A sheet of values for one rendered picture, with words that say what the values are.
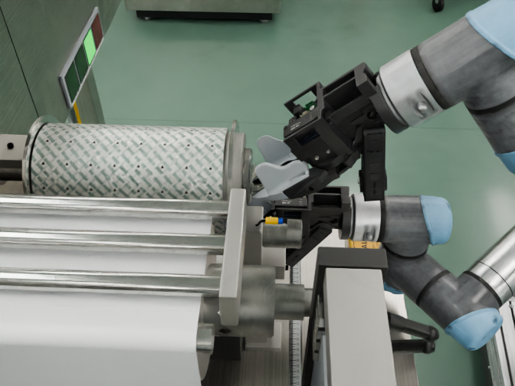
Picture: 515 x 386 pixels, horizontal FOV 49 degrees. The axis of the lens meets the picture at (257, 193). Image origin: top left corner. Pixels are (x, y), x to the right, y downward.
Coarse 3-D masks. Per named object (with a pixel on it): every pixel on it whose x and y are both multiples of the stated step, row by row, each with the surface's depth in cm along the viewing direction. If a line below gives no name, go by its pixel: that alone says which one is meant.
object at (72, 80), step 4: (72, 64) 100; (72, 68) 100; (68, 72) 98; (72, 72) 100; (68, 76) 98; (72, 76) 100; (76, 76) 102; (68, 80) 99; (72, 80) 100; (76, 80) 102; (68, 84) 99; (72, 84) 100; (76, 84) 102; (68, 88) 99; (72, 88) 101; (76, 88) 102; (72, 92) 101; (76, 92) 102; (72, 96) 101; (72, 100) 101
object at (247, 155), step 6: (246, 150) 72; (246, 156) 71; (252, 156) 76; (246, 162) 71; (252, 162) 76; (246, 168) 70; (252, 168) 77; (246, 174) 70; (246, 180) 70; (246, 186) 70; (246, 192) 71; (246, 198) 72
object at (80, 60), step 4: (80, 48) 104; (80, 52) 104; (80, 56) 104; (84, 56) 106; (76, 60) 102; (80, 60) 104; (84, 60) 106; (80, 64) 104; (84, 64) 106; (80, 68) 104; (84, 68) 106; (80, 72) 105; (84, 72) 107; (80, 76) 105; (80, 80) 105
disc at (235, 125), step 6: (234, 120) 72; (234, 126) 70; (234, 132) 69; (234, 138) 68; (234, 144) 69; (234, 150) 69; (228, 156) 67; (228, 162) 67; (228, 168) 67; (228, 174) 67; (228, 180) 67; (228, 186) 67; (228, 192) 67; (228, 198) 67
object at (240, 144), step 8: (240, 136) 71; (240, 144) 70; (224, 152) 69; (240, 152) 69; (224, 160) 69; (240, 160) 69; (224, 168) 68; (240, 168) 68; (224, 176) 68; (240, 176) 68; (224, 184) 68; (240, 184) 68; (224, 192) 69; (224, 200) 69
